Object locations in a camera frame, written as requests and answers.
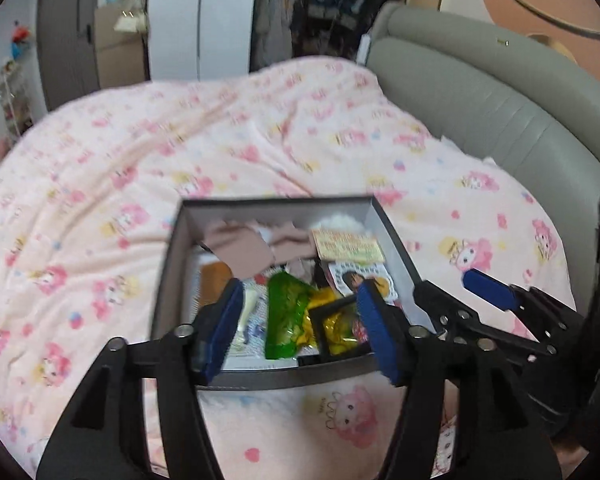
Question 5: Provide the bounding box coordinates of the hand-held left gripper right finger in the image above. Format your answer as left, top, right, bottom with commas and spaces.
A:
355, 280, 563, 480

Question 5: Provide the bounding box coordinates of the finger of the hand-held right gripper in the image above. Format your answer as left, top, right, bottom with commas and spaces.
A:
412, 280, 547, 359
461, 267, 587, 352

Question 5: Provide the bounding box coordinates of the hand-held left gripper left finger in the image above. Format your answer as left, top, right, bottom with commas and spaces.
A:
36, 277, 246, 480

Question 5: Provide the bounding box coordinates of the hand cream tube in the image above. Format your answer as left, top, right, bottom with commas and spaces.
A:
232, 290, 268, 351

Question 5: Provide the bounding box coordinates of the wooden comb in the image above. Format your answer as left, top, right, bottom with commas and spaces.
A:
200, 262, 233, 311

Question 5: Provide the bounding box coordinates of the die-cut figure sticker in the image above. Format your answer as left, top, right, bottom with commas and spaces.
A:
327, 260, 398, 306

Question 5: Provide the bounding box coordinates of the yellow snack packet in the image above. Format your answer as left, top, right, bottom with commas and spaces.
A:
307, 287, 366, 356

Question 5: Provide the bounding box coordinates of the green snack packet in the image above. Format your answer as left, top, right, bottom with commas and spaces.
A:
265, 272, 316, 361

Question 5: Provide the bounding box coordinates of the small black display frame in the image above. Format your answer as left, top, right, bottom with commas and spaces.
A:
297, 295, 381, 366

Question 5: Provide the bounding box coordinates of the dark grey cardboard box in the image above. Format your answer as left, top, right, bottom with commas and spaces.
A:
150, 195, 438, 391

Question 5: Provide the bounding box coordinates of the orange printed card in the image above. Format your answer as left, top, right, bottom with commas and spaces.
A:
311, 227, 385, 263

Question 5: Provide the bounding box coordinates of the white fluffy ball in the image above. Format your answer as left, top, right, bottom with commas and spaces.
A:
312, 212, 366, 233

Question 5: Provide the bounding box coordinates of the pink printed blanket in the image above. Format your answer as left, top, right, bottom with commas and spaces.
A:
0, 57, 578, 480

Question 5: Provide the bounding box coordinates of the grey padded headboard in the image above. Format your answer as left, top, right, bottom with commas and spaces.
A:
365, 2, 600, 321

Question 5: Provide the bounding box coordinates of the open wardrobe with clothes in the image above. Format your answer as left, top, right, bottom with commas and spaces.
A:
250, 0, 413, 72

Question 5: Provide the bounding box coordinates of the white wardrobe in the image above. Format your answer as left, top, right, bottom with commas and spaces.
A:
147, 0, 261, 81

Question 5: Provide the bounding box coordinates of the brown door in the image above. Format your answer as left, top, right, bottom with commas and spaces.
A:
35, 0, 103, 111

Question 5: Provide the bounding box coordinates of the red and blue plush toy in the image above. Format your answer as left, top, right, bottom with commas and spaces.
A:
10, 20, 33, 61

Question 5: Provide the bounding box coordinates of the white wire rack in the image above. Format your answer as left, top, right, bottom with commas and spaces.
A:
0, 60, 33, 146

